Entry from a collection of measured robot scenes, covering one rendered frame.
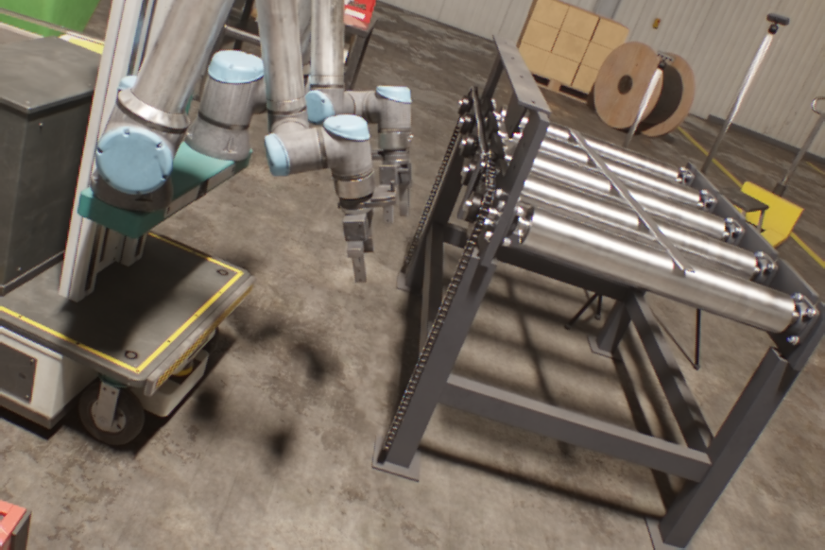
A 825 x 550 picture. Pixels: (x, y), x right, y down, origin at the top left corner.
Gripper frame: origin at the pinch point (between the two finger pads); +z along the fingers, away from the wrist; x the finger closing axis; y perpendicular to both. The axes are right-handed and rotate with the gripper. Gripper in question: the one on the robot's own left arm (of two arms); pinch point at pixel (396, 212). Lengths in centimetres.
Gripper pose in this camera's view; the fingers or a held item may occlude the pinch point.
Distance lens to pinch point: 209.8
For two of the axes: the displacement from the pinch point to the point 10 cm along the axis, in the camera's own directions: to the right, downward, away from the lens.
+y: 9.5, 0.3, -3.2
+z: 0.2, 9.9, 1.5
